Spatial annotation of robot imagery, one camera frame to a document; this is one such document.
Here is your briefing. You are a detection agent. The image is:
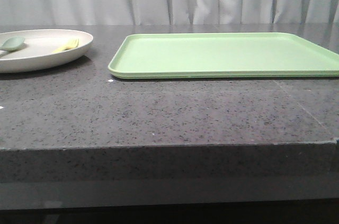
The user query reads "beige round plate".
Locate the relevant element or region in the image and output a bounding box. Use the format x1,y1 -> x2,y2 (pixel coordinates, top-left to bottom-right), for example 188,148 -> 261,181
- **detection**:
1,29 -> 94,73

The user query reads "yellow plastic fork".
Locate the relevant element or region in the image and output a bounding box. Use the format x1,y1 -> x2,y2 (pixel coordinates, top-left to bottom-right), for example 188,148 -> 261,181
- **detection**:
52,39 -> 79,53

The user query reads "light green plastic tray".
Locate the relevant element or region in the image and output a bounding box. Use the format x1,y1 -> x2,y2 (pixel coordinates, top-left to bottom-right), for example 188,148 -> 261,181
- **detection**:
108,32 -> 338,79

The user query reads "pale green plastic spoon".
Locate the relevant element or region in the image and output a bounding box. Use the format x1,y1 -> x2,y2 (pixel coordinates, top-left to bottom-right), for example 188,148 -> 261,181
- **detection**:
1,36 -> 25,56

